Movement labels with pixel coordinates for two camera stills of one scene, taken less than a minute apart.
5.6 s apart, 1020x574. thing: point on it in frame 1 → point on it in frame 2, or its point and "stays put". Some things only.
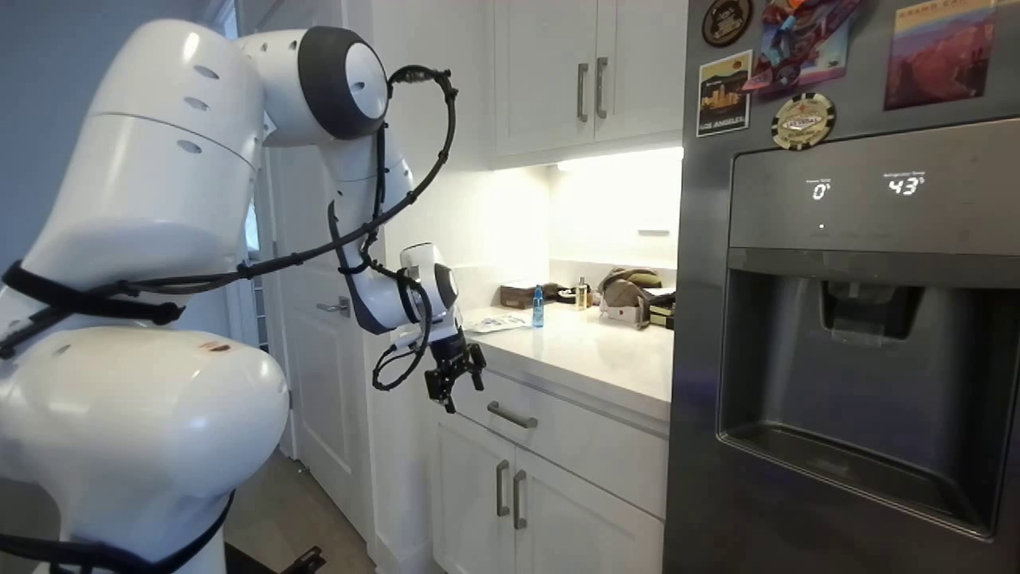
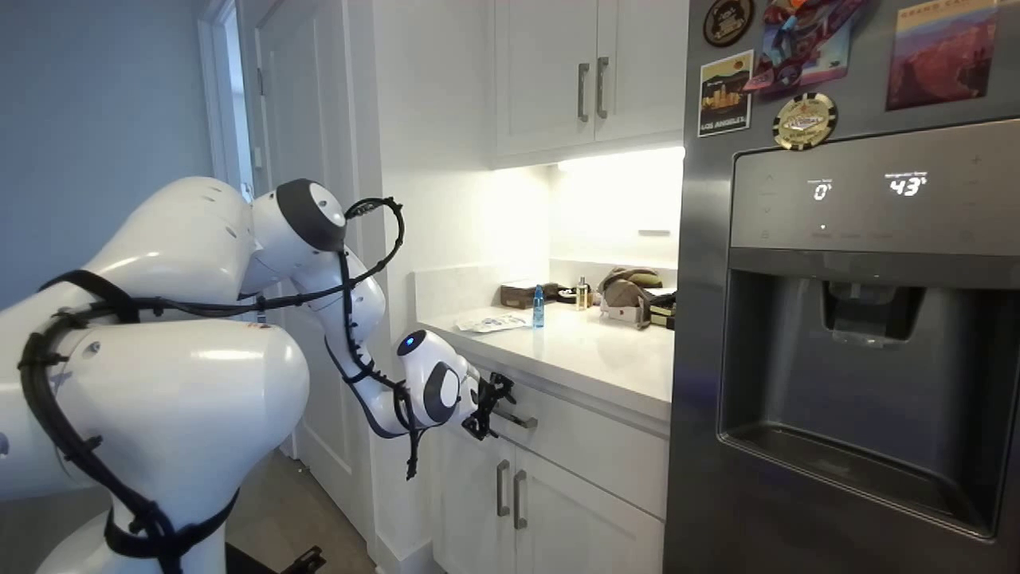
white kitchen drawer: [617, 454] stays put
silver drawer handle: [525, 423] stays put
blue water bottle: [538, 304] stays put
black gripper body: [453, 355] → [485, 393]
